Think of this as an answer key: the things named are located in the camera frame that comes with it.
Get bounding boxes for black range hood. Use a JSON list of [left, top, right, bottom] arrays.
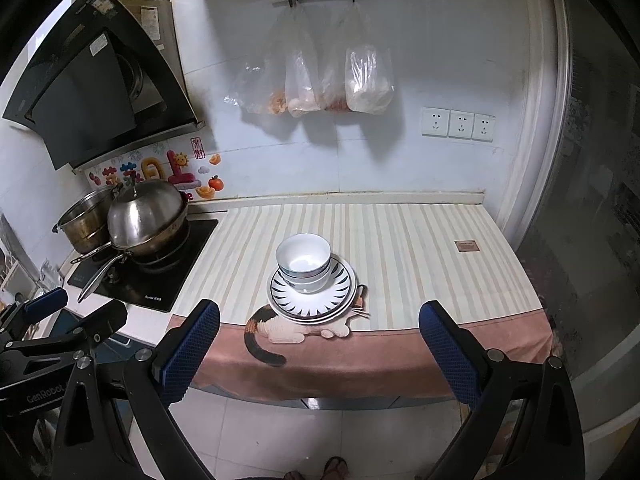
[[2, 0, 207, 171]]

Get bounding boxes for white plate blue leaf pattern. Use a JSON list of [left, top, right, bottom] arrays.
[[270, 254, 357, 315]]

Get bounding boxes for steel wok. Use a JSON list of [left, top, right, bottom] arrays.
[[70, 217, 193, 304]]

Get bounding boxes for white plate pink floral print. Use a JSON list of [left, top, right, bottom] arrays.
[[266, 260, 359, 324]]

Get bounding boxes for striped cat print tablecloth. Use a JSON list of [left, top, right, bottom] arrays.
[[167, 195, 556, 403]]

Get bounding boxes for plastic bag of eggs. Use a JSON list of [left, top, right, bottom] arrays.
[[285, 7, 324, 119]]

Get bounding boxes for plastic bag orange contents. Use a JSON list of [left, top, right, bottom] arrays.
[[225, 7, 301, 116]]

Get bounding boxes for white bowl dark rim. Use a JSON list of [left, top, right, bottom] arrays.
[[276, 233, 332, 273]]

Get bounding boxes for plain white bowl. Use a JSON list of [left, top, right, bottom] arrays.
[[278, 260, 332, 287]]

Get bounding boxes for person's right foot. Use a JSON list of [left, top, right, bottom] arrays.
[[322, 456, 350, 480]]

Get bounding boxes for plastic bag white contents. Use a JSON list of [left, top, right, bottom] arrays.
[[344, 4, 395, 115]]

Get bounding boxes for steel stock pot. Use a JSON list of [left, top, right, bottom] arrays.
[[52, 185, 122, 256]]

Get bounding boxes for colourful wall stickers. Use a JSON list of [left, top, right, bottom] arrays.
[[87, 135, 226, 204]]

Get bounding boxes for white wall socket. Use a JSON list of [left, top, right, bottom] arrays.
[[448, 110, 475, 140], [472, 113, 496, 142], [421, 107, 450, 137]]

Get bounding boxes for plastic bag red contents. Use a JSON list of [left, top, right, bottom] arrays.
[[320, 5, 352, 114]]

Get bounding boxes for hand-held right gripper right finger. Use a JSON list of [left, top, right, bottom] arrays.
[[419, 300, 586, 480]]

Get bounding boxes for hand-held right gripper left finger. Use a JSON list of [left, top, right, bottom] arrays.
[[52, 299, 222, 480]]

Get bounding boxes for black induction cooktop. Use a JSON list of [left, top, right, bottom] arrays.
[[67, 217, 220, 314]]

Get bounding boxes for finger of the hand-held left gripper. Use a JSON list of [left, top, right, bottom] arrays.
[[0, 300, 129, 363], [0, 287, 69, 343]]

